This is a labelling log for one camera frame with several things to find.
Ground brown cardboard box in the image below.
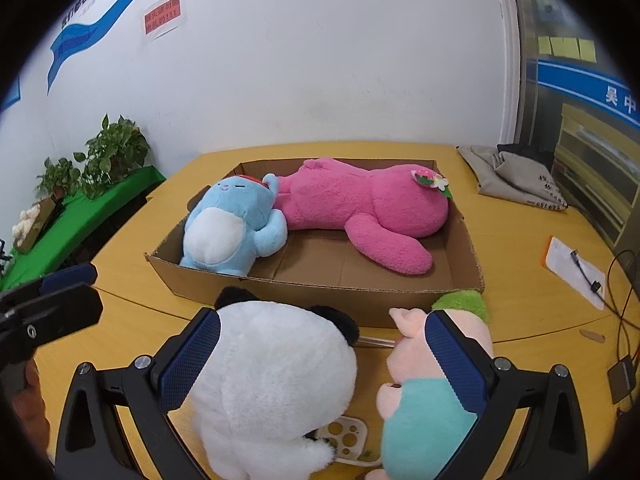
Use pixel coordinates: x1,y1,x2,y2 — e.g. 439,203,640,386
145,157,486,328

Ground black cloth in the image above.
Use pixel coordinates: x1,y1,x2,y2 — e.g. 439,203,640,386
497,142,543,166

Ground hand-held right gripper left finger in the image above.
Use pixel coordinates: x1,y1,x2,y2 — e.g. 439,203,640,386
54,307,223,480

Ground white fluffy ornament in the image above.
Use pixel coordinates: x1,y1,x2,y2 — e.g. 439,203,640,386
12,205,41,248

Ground yellow framed cabinet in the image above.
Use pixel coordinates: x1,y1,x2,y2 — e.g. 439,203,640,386
552,102,640,261

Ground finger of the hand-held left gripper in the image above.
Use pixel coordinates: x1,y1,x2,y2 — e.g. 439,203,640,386
0,282,104,356
0,261,98,306

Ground blue door sign strip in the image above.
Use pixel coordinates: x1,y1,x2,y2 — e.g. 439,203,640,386
537,57,640,126

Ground small brown box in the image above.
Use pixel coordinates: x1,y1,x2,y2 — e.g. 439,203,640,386
20,196,63,253

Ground white plastic tray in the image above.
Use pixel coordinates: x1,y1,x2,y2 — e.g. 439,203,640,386
315,415,383,466

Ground blue wall banner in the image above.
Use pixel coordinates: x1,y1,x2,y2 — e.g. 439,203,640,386
46,0,211,96

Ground red wall notice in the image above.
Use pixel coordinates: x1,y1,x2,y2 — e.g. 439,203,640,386
141,0,188,40

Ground grey cloth bag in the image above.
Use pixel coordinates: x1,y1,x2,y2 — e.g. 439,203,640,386
457,144,571,211

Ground long black cable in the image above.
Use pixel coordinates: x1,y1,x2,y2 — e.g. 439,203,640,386
602,250,640,361

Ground blue plush toy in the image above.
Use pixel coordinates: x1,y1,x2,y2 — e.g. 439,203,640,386
179,172,290,277

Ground pink pig plush toy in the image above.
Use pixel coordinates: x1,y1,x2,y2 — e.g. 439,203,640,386
376,307,496,480

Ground yellow sticky notes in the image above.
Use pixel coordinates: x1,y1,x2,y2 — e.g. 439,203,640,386
537,36,597,63

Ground green table cloth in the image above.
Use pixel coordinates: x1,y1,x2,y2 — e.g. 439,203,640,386
0,166,167,291

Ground person's left hand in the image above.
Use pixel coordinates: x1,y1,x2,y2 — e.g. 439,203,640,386
10,360,53,466

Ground white panda plush toy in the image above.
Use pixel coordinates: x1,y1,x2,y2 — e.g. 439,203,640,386
189,286,361,480

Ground small black device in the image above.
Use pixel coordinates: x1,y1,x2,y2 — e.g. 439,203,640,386
606,357,638,405

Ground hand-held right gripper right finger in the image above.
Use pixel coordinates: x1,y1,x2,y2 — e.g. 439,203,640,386
424,310,590,480

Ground large potted green plant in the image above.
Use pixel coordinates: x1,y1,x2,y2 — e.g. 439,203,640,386
75,114,151,196

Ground white paper sheet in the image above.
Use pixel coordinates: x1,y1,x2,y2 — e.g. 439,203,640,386
540,236,608,311

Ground short black plug cable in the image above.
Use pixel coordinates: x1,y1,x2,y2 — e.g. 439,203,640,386
570,249,606,293

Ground small potted green plant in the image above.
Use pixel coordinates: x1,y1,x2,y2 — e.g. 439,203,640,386
36,157,82,201

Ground green plush toy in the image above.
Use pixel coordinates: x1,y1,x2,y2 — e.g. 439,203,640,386
431,289,490,322

